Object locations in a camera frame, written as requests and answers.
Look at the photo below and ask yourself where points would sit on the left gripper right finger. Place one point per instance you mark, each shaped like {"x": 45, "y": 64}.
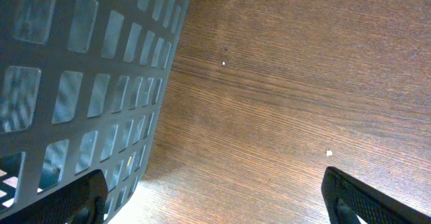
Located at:
{"x": 349, "y": 200}

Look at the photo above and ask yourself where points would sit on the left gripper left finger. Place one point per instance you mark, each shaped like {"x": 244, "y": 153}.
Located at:
{"x": 81, "y": 201}

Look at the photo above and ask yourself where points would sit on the grey plastic mesh basket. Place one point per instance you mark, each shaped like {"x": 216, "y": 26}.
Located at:
{"x": 82, "y": 84}

